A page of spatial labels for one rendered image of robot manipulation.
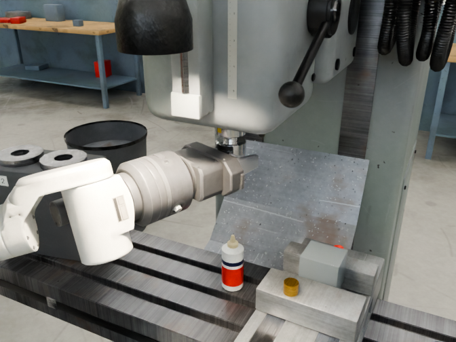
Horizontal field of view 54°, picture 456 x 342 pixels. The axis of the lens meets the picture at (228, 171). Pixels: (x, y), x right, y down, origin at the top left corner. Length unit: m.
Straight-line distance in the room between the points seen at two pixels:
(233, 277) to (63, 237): 0.35
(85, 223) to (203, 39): 0.25
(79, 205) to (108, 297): 0.35
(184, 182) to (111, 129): 2.39
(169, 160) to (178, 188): 0.04
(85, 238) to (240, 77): 0.27
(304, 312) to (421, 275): 2.04
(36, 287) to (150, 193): 0.46
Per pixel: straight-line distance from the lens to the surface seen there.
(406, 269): 2.71
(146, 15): 0.42
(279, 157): 1.07
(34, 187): 0.55
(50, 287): 0.94
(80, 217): 0.56
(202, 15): 0.54
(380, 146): 1.02
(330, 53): 0.72
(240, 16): 0.54
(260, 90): 0.55
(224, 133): 0.66
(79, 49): 6.68
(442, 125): 4.44
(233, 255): 0.81
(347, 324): 0.67
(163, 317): 0.81
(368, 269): 0.76
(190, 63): 0.54
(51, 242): 0.99
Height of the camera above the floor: 1.51
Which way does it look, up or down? 24 degrees down
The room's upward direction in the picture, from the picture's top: straight up
